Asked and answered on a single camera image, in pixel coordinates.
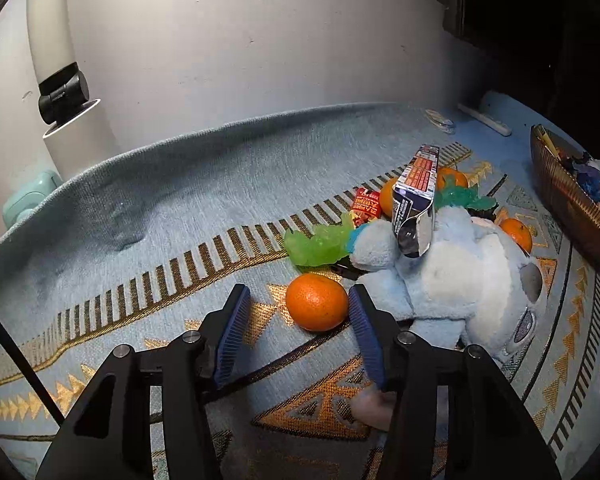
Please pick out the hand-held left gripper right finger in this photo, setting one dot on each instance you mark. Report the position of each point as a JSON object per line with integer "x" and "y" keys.
{"x": 367, "y": 340}

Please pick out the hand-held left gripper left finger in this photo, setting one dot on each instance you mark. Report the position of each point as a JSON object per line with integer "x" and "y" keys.
{"x": 232, "y": 330}

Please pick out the orange tangerine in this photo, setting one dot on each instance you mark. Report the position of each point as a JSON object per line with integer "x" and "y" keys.
{"x": 452, "y": 178}
{"x": 317, "y": 302}
{"x": 517, "y": 235}
{"x": 387, "y": 200}

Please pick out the blue grey plush toy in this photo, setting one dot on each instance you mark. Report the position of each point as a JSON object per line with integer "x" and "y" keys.
{"x": 455, "y": 280}

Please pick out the long printed cardboard box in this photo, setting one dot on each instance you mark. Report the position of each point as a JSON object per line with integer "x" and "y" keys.
{"x": 415, "y": 185}

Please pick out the teal green dinosaur toy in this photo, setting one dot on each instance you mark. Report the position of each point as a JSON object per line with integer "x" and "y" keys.
{"x": 460, "y": 199}

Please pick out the brown woven basket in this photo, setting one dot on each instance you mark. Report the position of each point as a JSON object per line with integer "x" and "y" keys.
{"x": 570, "y": 200}

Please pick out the light green dinosaur toy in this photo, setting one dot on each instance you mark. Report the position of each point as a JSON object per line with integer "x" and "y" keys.
{"x": 315, "y": 250}

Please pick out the small red printed box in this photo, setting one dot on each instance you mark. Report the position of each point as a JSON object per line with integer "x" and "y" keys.
{"x": 365, "y": 207}

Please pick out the patterned blue woven mat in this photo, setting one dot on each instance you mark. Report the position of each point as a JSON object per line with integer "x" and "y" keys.
{"x": 180, "y": 200}

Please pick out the correction tape dispenser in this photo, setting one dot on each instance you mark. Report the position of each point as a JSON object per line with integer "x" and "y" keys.
{"x": 441, "y": 121}

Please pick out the mint green small device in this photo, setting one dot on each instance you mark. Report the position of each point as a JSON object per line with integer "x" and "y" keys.
{"x": 25, "y": 200}

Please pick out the white remote control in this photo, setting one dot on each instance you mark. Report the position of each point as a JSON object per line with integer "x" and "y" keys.
{"x": 485, "y": 120}

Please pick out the yellow packet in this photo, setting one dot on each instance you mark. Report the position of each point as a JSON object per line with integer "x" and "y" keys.
{"x": 547, "y": 139}

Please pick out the blue dinosaur toy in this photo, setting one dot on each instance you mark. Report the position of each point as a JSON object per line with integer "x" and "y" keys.
{"x": 590, "y": 182}

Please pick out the white desk lamp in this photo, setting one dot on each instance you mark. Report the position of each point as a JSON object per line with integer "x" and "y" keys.
{"x": 50, "y": 35}

